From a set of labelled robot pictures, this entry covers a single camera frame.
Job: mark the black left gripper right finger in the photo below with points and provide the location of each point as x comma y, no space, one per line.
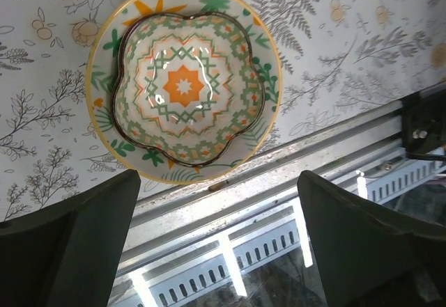
369,255

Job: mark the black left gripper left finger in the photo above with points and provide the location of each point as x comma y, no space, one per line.
67,254

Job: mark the scalloped green orange bowl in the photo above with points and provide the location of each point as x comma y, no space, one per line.
186,86

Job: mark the yellow rimmed floral bowl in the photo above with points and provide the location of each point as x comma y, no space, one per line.
102,72

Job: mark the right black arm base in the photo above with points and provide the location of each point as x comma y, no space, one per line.
423,125

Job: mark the aluminium rail frame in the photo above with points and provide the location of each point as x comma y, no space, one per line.
242,239

